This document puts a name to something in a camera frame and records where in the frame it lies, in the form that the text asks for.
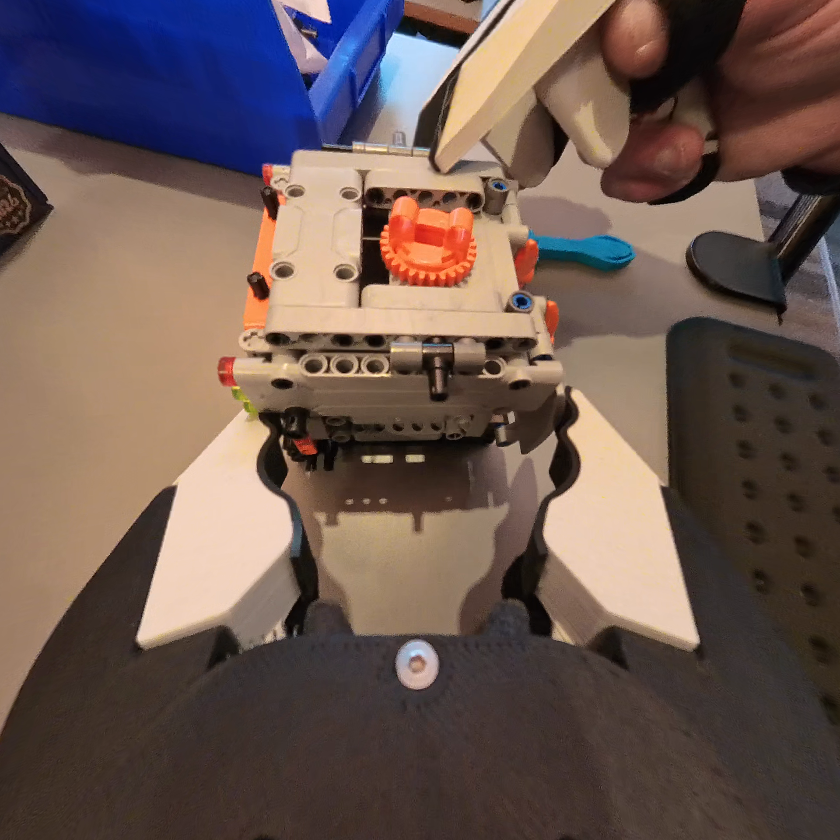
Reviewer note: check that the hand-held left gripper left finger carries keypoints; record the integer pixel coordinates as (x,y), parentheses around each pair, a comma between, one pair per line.
(216,544)

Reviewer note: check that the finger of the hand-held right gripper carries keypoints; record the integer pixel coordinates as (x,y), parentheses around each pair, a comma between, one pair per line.
(518,72)

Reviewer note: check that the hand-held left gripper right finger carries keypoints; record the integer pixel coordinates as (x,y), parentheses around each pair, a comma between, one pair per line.
(610,525)

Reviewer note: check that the grey and orange brick assembly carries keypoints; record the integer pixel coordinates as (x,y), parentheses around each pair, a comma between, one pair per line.
(315,236)

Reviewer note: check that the person's right hand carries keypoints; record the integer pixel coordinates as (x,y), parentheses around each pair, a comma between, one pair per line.
(774,79)

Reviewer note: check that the teal plastic brick tool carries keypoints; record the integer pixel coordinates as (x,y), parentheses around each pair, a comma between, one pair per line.
(590,250)

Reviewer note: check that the small metal hinge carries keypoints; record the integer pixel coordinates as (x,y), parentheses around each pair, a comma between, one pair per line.
(377,148)

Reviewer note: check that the black perforated chair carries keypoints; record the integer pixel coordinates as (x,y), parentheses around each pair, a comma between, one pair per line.
(754,426)

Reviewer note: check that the black stand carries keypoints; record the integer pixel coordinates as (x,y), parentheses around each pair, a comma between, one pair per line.
(735,262)

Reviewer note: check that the blue plastic bin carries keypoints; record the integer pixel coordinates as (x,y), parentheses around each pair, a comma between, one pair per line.
(164,65)

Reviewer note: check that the dark patterned box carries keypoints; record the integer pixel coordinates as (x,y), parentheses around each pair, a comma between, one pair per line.
(16,210)

